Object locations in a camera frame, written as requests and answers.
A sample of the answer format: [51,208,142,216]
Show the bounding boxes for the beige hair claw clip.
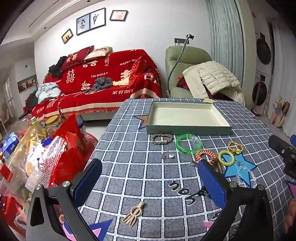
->
[122,201,147,226]

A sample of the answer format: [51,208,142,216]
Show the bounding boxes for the blue lid jar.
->
[76,120,86,139]

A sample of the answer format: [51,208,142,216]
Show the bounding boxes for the black framed portrait photo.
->
[76,13,91,36]

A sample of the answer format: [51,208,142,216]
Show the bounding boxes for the black framed couple photo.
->
[90,8,106,28]

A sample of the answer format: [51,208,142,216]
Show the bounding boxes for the photo print pillow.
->
[84,46,113,60]

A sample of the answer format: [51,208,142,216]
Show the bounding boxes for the crystal bead chain black charm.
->
[216,160,258,189]

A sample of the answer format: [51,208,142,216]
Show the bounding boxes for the pale grey curtain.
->
[205,0,246,78]

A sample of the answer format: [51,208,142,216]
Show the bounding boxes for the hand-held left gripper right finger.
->
[198,160,274,241]

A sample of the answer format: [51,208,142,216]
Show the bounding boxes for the red embroidered pillow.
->
[60,45,95,73]

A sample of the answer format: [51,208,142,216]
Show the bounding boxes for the red gift bag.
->
[49,115,88,187]

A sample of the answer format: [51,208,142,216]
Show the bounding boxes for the yellow beaded hair tie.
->
[228,141,244,155]

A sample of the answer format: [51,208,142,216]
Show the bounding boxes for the small black picture frame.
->
[61,29,74,44]

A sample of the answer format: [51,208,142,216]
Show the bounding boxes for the green armchair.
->
[165,46,213,99]

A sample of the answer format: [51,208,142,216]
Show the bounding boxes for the red printed sofa cover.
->
[31,49,163,119]

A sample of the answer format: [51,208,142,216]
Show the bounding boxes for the black framed red photo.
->
[109,10,128,22]

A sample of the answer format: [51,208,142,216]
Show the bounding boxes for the grey garment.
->
[93,77,113,91]

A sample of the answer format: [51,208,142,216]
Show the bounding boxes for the yellow spiral hair tie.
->
[218,151,235,166]

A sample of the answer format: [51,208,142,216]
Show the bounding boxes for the shallow grey-green tray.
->
[146,100,232,136]

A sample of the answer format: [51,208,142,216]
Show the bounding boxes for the blue packet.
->
[1,133,23,158]

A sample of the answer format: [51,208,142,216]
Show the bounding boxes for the orange spiral hair tie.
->
[195,150,218,165]

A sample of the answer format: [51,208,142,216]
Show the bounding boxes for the cartoon figure decorations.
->
[269,97,291,131]

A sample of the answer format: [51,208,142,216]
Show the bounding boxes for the green translucent bangle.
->
[176,133,204,156]

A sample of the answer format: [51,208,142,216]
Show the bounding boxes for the braided rope bracelet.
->
[152,134,174,145]

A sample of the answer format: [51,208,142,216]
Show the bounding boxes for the red satin pillow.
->
[128,57,148,87]

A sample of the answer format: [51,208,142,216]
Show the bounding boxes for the yellow lid jar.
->
[45,116,60,131]

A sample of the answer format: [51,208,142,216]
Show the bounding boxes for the white washing machine black door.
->
[252,71,271,115]

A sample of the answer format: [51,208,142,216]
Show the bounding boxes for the pale blue white garment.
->
[37,82,62,105]

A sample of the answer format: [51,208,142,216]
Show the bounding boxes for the white dryer black door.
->
[254,30,274,76]

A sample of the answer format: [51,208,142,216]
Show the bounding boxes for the white down jacket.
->
[182,61,245,105]

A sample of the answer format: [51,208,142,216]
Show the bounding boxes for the green bottle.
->
[31,116,48,141]

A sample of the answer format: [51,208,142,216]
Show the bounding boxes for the gooseneck phone holder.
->
[167,34,195,93]

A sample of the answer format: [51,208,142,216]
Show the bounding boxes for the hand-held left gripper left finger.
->
[25,159,103,241]

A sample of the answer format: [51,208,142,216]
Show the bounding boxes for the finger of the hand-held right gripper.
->
[283,159,296,180]
[269,134,296,161]

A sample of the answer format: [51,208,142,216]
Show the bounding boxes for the grey checked tablecloth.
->
[62,98,296,241]

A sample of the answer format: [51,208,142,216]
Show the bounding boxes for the unframed wall picture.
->
[17,75,38,93]

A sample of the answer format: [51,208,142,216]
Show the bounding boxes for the clear plastic bag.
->
[0,126,68,198]

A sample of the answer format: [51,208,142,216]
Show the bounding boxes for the red purple cloth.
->
[176,76,193,90]

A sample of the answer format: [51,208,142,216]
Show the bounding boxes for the dark clothes pile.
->
[48,56,68,78]

